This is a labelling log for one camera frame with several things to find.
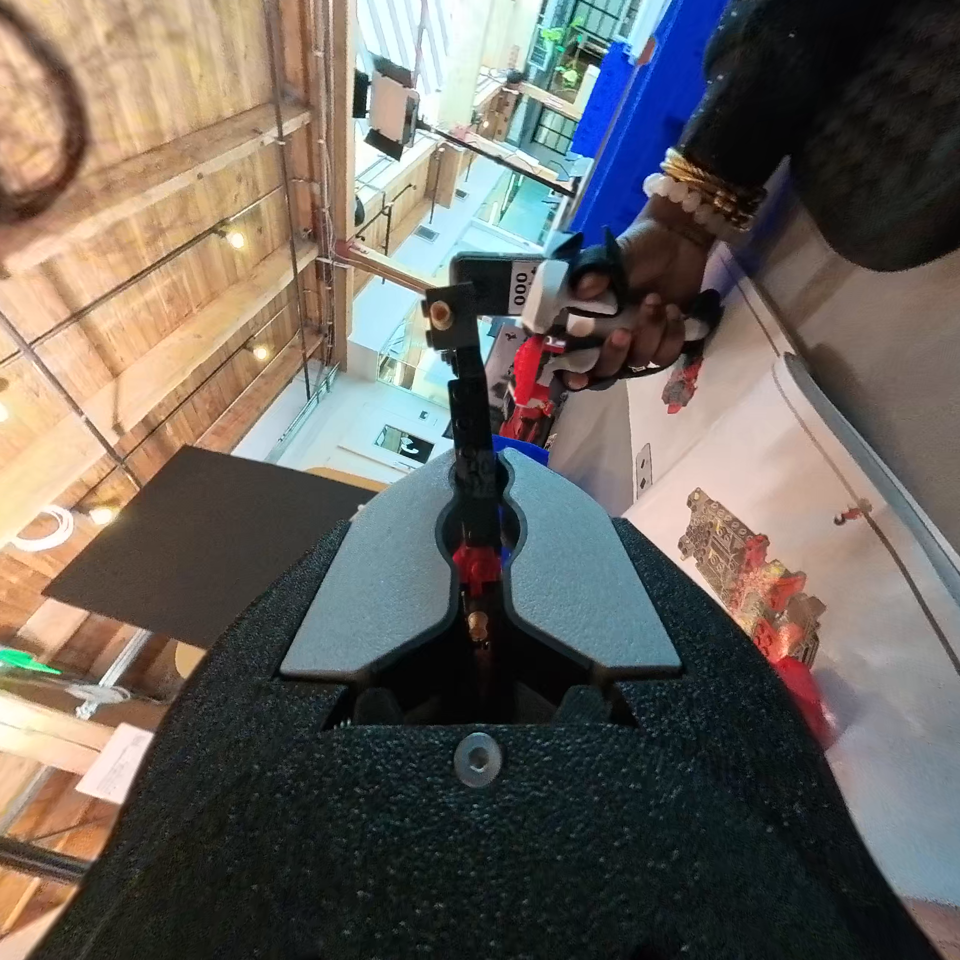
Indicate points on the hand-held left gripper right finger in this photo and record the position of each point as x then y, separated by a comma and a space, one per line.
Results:
585, 592

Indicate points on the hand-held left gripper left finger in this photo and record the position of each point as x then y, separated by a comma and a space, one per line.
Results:
375, 585

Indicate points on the black and red lego model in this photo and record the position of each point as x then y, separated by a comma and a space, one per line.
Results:
469, 405

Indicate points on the lego set box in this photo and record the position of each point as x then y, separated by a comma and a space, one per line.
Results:
525, 390

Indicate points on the white lego instruction booklet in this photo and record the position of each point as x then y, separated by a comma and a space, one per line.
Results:
720, 465

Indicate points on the black light stand boom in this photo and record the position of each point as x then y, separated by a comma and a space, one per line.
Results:
495, 154

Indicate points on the black panel board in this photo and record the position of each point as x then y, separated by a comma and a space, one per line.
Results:
210, 547

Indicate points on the studio light panel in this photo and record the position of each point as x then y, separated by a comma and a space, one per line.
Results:
390, 112

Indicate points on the ceiling spotlight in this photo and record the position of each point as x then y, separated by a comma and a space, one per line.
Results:
260, 351
101, 514
236, 238

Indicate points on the green hanging plant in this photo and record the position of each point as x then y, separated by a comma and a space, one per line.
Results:
570, 52

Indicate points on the black wall sign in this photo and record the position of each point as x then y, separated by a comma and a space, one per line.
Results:
409, 442

